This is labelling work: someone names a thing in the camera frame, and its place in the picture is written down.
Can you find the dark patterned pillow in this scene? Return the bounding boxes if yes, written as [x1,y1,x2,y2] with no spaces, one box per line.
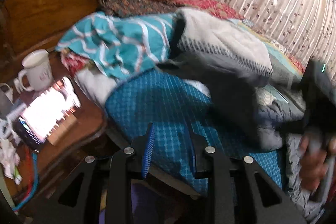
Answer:
[98,0,181,18]

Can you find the teal white striped cloth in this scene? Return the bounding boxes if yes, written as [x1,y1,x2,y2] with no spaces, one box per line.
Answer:
[56,12,175,80]

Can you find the white ceramic mug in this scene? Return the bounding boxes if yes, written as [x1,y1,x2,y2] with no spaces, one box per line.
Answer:
[17,50,54,92]

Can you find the blue checked blanket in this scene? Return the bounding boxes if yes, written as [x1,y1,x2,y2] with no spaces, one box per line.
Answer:
[105,69,284,196]

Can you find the smartphone with lit screen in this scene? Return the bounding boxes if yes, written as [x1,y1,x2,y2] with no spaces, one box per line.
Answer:
[13,76,81,153]

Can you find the wooden bedside table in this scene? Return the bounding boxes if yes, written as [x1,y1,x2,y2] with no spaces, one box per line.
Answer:
[0,50,108,212]

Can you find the grey puffer jacket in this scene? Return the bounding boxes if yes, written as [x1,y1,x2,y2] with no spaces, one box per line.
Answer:
[256,100,324,223]

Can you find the person's right hand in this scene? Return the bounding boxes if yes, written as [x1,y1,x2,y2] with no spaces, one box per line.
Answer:
[299,131,328,192]

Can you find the white grey knit sweater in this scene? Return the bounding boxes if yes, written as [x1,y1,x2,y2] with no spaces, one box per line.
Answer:
[175,7,273,77]

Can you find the patterned bedsheet with teal stripe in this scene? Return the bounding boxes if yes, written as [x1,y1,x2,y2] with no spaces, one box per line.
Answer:
[60,0,308,109]

